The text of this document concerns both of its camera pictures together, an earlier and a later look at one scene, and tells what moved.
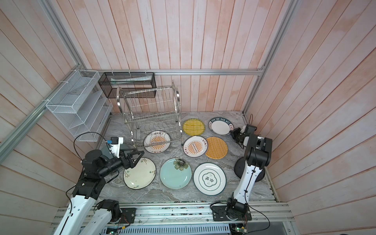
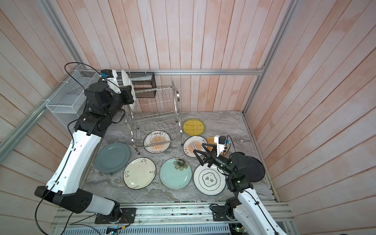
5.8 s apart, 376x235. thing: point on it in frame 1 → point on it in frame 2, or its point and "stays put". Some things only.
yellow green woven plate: (194, 127) stays put
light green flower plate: (176, 173) stays put
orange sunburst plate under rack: (156, 141) stays put
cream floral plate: (141, 175) stays put
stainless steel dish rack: (153, 114) stays put
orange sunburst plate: (195, 146) stays put
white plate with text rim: (220, 126) → (127, 82)
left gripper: (131, 163) → (126, 91)
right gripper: (234, 132) → (210, 159)
